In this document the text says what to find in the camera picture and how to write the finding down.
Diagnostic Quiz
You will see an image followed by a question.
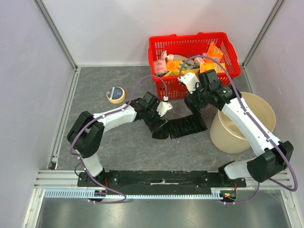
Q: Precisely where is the black trash bag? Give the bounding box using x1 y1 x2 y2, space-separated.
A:
151 95 207 141

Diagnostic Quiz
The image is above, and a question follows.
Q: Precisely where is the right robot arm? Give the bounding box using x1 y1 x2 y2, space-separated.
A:
179 70 294 187

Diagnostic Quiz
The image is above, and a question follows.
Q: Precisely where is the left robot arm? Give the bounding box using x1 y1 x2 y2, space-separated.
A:
67 92 173 187

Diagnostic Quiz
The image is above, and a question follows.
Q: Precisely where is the beige trash bin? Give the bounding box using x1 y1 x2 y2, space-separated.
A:
210 92 276 154

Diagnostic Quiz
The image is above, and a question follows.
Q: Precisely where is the yellow snack box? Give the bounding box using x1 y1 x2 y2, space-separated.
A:
199 63 224 74

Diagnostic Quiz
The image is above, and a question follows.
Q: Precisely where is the yellow snack bag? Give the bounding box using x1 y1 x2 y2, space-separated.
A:
163 68 200 77

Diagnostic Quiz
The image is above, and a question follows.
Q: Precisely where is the green yellow packet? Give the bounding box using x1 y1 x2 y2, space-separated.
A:
176 60 195 70

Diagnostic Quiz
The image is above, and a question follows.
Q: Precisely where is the pink small packet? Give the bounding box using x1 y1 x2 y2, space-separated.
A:
194 57 205 67

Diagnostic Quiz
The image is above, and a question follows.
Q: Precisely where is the masking tape roll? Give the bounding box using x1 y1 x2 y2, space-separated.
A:
106 86 126 104

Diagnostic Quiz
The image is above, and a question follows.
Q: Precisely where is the orange snack pack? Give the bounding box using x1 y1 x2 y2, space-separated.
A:
166 60 182 72

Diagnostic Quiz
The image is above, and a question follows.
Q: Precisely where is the orange carton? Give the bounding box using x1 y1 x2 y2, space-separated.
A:
206 42 224 62

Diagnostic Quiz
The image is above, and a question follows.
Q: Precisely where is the pink capped bottle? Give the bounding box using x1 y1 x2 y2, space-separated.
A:
159 50 187 64

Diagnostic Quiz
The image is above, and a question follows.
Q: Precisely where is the pink pouch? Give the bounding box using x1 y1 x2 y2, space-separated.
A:
153 59 168 76

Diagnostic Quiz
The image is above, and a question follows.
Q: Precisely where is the red plastic basket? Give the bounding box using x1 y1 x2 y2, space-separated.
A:
148 32 241 99

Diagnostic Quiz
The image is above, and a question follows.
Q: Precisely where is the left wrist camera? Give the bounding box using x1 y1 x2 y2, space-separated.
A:
156 101 173 117

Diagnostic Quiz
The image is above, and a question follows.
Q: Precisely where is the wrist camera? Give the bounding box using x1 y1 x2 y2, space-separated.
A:
156 101 173 117
178 73 199 94

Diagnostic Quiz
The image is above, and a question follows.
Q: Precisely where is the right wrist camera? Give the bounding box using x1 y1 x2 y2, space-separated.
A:
178 73 199 94

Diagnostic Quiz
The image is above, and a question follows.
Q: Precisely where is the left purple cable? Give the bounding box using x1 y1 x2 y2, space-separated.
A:
69 75 170 205

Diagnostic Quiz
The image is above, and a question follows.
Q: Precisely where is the purple cable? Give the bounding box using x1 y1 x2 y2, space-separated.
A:
178 55 299 206
69 75 170 205

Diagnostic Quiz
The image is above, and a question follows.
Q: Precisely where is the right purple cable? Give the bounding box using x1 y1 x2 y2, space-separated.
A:
178 55 299 206

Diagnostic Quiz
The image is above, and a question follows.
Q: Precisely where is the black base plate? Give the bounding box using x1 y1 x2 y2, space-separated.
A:
77 170 247 196

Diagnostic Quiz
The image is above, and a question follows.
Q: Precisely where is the slotted cable duct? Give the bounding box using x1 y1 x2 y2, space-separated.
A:
44 189 232 200

